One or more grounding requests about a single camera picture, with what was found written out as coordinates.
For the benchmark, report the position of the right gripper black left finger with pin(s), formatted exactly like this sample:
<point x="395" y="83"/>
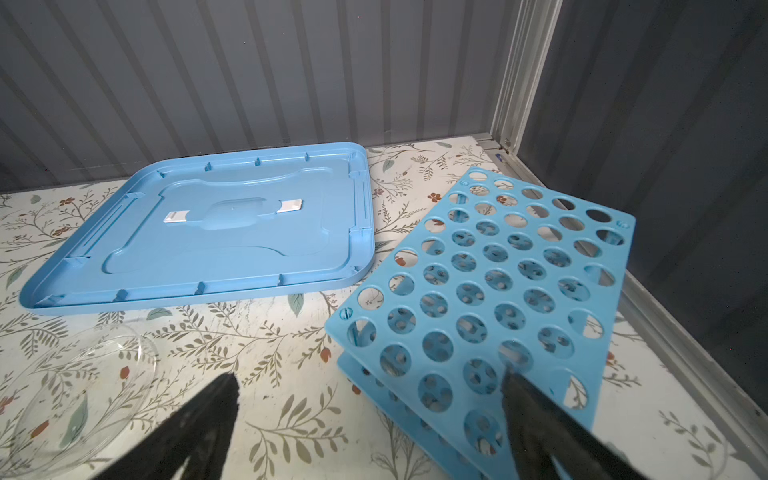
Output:
<point x="193" y="443"/>

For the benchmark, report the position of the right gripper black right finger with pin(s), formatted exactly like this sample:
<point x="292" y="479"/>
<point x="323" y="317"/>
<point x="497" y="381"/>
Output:
<point x="547" y="443"/>

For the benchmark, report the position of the blue test tube rack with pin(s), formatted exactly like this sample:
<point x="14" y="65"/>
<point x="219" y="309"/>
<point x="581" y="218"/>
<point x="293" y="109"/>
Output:
<point x="501" y="275"/>

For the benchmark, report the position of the clear glass petri dish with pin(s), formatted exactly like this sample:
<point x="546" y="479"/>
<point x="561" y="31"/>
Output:
<point x="73" y="400"/>

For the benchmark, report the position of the blue plastic box lid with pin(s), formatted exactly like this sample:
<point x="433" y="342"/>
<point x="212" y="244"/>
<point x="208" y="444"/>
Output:
<point x="219" y="227"/>

